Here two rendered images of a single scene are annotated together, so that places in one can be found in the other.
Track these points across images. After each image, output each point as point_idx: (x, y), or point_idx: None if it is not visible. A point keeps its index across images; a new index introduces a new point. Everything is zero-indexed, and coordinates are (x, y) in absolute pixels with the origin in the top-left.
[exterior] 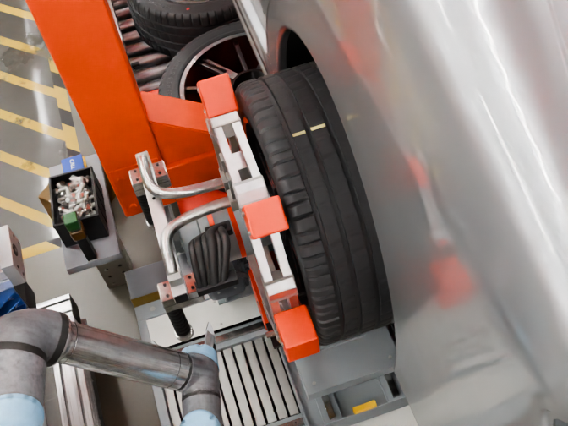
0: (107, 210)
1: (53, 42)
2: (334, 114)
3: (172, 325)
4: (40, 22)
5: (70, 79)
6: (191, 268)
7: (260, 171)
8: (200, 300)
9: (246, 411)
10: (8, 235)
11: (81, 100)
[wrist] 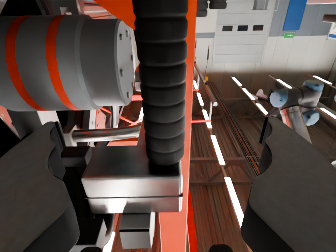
0: None
1: (187, 128)
2: None
3: (185, 68)
4: (188, 141)
5: (188, 102)
6: (116, 69)
7: (31, 6)
8: (92, 185)
9: None
10: (315, 3)
11: (187, 84)
